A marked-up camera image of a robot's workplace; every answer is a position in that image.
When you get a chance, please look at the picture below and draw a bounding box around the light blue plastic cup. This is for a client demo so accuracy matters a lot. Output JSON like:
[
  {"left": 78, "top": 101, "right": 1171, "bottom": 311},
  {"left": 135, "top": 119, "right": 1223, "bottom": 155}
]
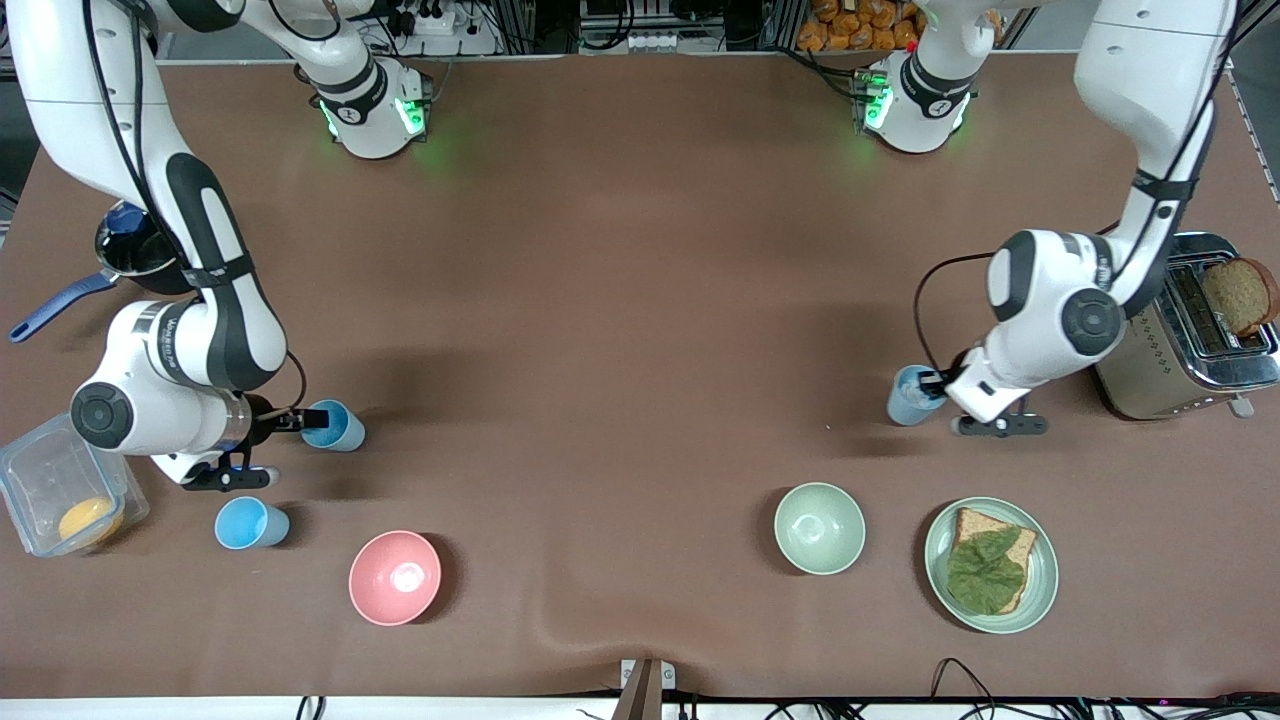
[
  {"left": 887, "top": 365, "right": 947, "bottom": 427},
  {"left": 214, "top": 496, "right": 291, "bottom": 551},
  {"left": 301, "top": 399, "right": 366, "bottom": 453}
]

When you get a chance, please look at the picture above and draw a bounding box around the black looped floor cable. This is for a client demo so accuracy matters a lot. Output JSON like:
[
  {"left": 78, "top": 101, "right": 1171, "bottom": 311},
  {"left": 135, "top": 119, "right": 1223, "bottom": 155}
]
[{"left": 930, "top": 657, "right": 1006, "bottom": 703}]

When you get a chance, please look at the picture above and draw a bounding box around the pale green plate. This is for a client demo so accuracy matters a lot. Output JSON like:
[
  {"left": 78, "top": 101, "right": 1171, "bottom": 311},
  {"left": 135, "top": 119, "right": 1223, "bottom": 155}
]
[{"left": 924, "top": 497, "right": 1060, "bottom": 635}]

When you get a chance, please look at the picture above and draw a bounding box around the green lettuce leaf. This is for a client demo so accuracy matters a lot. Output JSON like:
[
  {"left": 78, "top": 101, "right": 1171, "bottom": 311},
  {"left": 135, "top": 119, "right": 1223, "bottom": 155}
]
[{"left": 946, "top": 527, "right": 1027, "bottom": 616}]

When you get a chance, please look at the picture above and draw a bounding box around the brown bread slice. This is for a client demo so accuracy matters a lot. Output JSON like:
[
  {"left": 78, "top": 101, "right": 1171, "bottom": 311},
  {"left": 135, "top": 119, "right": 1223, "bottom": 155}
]
[{"left": 950, "top": 507, "right": 1039, "bottom": 615}]

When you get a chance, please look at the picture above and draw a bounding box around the grey metal table bracket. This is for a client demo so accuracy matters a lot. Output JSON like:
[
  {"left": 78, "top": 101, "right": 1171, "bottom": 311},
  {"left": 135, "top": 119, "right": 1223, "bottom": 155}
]
[{"left": 620, "top": 657, "right": 677, "bottom": 720}]

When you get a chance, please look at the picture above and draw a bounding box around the steel saucepan with blue handle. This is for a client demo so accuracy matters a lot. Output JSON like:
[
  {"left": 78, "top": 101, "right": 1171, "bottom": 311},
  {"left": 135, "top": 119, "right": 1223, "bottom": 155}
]
[{"left": 9, "top": 200, "right": 197, "bottom": 345}]

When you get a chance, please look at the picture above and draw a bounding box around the dark toasted bread slice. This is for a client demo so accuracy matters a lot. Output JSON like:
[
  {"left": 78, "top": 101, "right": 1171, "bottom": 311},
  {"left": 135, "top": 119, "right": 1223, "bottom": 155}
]
[{"left": 1201, "top": 257, "right": 1280, "bottom": 338}]

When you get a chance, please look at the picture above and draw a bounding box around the pink bowl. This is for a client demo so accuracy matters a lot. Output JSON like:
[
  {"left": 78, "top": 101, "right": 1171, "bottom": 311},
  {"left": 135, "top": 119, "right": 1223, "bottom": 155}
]
[{"left": 348, "top": 530, "right": 442, "bottom": 627}]

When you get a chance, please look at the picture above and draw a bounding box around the beige chrome toaster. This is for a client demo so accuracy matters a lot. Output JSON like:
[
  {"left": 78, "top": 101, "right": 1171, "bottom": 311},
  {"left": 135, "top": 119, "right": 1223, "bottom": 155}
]
[{"left": 1094, "top": 232, "right": 1280, "bottom": 422}]

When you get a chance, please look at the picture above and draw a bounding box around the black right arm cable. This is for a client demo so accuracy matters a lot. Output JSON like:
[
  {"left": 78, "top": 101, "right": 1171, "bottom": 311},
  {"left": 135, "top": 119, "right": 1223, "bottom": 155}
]
[{"left": 82, "top": 0, "right": 307, "bottom": 416}]

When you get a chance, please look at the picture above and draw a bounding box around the bag of orange buns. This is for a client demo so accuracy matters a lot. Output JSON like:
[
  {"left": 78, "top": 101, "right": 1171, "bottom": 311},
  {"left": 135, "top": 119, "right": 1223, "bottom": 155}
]
[{"left": 796, "top": 0, "right": 923, "bottom": 53}]

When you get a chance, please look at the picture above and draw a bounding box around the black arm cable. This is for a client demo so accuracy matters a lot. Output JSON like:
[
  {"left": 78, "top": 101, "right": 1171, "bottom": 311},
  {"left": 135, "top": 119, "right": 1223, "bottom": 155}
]
[
  {"left": 82, "top": 0, "right": 307, "bottom": 416},
  {"left": 913, "top": 100, "right": 1221, "bottom": 373}
]

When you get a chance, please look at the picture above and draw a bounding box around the orange round food piece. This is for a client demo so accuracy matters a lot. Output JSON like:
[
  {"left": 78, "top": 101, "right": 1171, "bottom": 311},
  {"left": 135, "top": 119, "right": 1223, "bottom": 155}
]
[{"left": 57, "top": 496, "right": 127, "bottom": 547}]

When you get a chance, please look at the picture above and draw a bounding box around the pale green bowl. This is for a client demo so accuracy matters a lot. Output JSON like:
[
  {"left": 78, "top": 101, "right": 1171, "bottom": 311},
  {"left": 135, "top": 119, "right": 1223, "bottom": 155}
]
[{"left": 773, "top": 482, "right": 867, "bottom": 576}]

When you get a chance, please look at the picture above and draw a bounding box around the clear plastic container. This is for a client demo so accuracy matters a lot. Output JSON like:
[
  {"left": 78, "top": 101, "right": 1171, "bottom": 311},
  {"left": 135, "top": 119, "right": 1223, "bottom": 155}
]
[{"left": 0, "top": 412, "right": 151, "bottom": 559}]

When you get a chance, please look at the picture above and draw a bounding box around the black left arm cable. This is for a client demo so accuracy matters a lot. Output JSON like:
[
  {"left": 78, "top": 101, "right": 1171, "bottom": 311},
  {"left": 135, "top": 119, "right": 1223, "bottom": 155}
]
[{"left": 913, "top": 100, "right": 1221, "bottom": 373}]

